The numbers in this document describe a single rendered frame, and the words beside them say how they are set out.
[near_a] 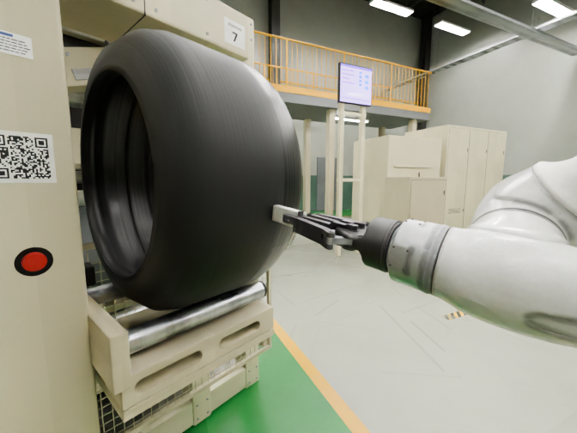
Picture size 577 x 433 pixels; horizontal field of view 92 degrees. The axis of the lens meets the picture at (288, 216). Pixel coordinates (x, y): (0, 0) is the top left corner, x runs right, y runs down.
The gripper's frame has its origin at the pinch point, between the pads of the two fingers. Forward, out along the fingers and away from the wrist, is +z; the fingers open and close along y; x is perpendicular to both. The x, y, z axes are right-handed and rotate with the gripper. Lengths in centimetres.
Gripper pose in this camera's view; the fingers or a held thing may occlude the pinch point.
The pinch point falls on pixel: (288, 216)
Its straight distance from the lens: 51.6
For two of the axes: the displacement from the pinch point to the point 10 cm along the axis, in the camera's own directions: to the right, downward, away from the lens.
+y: -6.6, 0.9, -7.5
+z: -7.5, -2.2, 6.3
